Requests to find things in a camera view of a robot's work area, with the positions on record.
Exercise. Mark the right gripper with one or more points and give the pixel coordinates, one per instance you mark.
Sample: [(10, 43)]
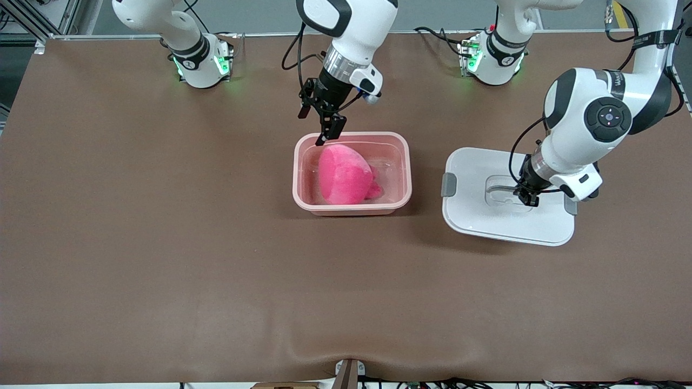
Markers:
[(330, 93)]

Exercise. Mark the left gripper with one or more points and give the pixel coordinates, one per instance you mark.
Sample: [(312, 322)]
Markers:
[(531, 179)]

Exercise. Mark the white box lid grey latches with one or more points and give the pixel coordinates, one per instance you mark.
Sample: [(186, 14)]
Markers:
[(486, 221)]

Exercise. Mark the pink plush toy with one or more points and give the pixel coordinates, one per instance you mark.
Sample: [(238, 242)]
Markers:
[(343, 175)]

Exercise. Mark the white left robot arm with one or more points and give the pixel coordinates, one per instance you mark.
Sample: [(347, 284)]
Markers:
[(573, 129)]

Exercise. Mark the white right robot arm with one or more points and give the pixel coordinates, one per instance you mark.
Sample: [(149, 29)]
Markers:
[(357, 27)]

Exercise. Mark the pink plastic storage box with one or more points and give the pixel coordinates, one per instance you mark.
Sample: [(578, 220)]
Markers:
[(303, 200)]

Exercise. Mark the brown table mat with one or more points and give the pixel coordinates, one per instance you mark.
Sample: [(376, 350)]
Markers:
[(346, 297)]

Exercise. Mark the brown cardboard piece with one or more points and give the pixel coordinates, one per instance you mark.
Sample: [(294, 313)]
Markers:
[(286, 386)]

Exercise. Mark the metal camera post bracket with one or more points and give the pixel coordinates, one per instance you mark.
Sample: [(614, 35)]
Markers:
[(348, 375)]

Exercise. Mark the aluminium frame profile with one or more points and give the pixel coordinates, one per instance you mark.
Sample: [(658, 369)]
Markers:
[(67, 16)]

